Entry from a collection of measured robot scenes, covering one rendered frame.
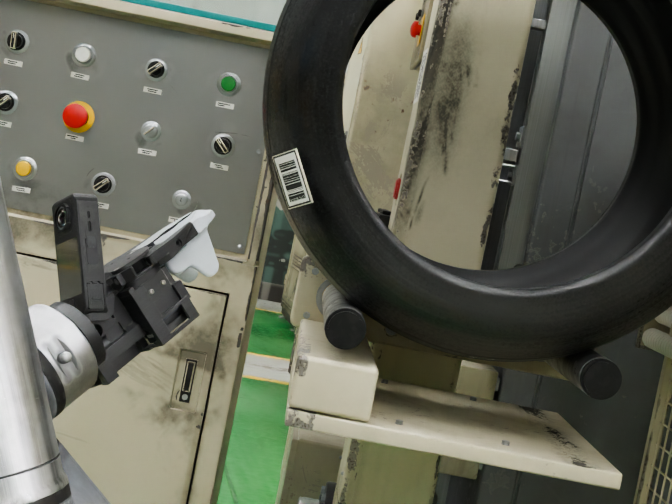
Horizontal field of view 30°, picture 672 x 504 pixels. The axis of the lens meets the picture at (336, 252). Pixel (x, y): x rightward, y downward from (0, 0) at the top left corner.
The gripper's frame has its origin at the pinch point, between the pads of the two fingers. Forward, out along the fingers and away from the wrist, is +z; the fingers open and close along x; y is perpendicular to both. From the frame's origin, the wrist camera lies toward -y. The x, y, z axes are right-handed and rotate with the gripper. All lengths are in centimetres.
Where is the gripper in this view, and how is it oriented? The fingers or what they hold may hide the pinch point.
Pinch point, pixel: (199, 213)
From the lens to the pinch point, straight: 125.5
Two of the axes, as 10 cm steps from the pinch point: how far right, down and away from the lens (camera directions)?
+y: 4.9, 8.4, 2.3
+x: 6.5, -1.7, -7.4
